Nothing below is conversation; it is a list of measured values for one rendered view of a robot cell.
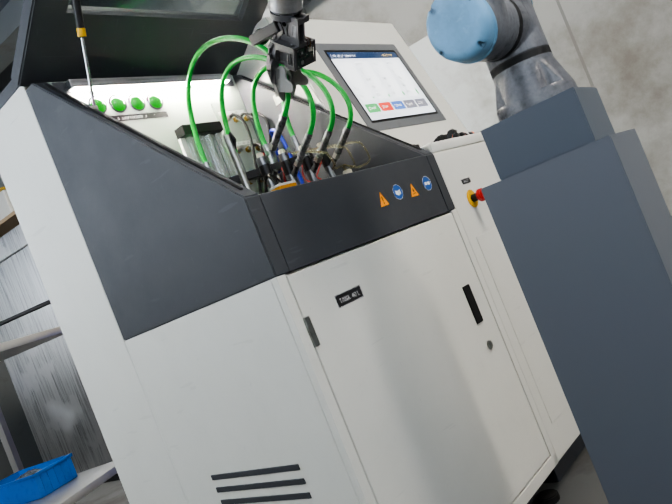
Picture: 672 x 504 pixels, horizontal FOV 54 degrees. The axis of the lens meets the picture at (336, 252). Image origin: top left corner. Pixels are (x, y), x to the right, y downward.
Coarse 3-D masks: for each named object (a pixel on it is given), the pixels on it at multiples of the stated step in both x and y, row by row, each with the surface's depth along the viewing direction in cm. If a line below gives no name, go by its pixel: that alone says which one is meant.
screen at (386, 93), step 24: (336, 48) 216; (360, 48) 227; (384, 48) 238; (336, 72) 208; (360, 72) 218; (384, 72) 228; (408, 72) 239; (360, 96) 210; (384, 96) 219; (408, 96) 229; (384, 120) 211; (408, 120) 221; (432, 120) 231
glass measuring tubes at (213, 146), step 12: (180, 132) 184; (204, 132) 189; (216, 132) 193; (180, 144) 186; (192, 144) 185; (204, 144) 188; (216, 144) 194; (192, 156) 185; (216, 156) 190; (228, 156) 193; (216, 168) 192; (228, 168) 193
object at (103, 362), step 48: (0, 96) 170; (0, 144) 176; (48, 192) 167; (48, 240) 172; (48, 288) 178; (96, 288) 163; (96, 336) 168; (96, 384) 174; (144, 432) 165; (144, 480) 170
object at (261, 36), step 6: (270, 24) 146; (276, 24) 145; (258, 30) 150; (264, 30) 148; (270, 30) 147; (276, 30) 145; (252, 36) 152; (258, 36) 151; (264, 36) 149; (270, 36) 148; (252, 42) 153; (258, 42) 152; (264, 42) 153
